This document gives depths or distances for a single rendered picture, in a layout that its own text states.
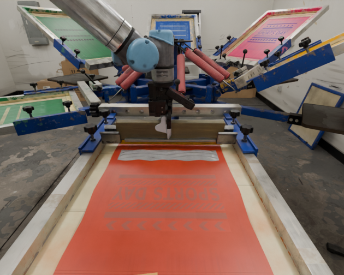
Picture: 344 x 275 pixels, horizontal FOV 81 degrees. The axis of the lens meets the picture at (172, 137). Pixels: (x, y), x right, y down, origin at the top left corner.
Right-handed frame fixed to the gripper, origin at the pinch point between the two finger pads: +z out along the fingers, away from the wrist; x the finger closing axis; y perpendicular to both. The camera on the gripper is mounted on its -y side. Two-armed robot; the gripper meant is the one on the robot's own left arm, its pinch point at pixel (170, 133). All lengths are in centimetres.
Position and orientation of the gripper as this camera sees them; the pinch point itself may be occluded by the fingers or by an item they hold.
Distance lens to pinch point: 77.7
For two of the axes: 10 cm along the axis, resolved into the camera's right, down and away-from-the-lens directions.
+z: 0.1, 8.9, 4.7
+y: -10.0, 0.1, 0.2
